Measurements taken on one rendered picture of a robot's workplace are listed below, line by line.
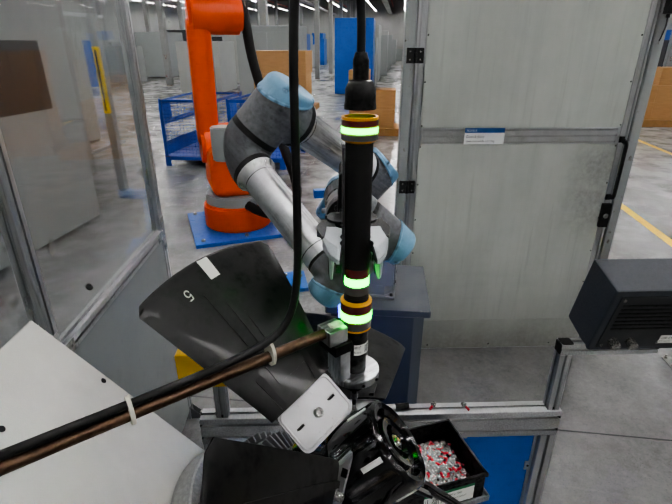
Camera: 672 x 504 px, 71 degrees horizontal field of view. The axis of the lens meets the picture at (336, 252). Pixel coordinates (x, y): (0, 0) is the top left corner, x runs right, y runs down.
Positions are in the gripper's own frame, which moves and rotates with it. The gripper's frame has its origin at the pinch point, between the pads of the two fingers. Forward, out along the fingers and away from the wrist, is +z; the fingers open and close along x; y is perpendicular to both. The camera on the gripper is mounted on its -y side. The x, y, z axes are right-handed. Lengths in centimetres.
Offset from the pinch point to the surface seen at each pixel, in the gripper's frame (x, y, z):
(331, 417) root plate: 3.4, 22.3, 3.9
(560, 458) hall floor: -101, 145, -101
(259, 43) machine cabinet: 132, -38, -1072
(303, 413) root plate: 7.1, 21.2, 4.3
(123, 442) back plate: 31.0, 25.0, 4.7
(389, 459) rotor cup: -3.3, 22.2, 11.3
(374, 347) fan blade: -5.2, 28.3, -20.7
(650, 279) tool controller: -66, 23, -35
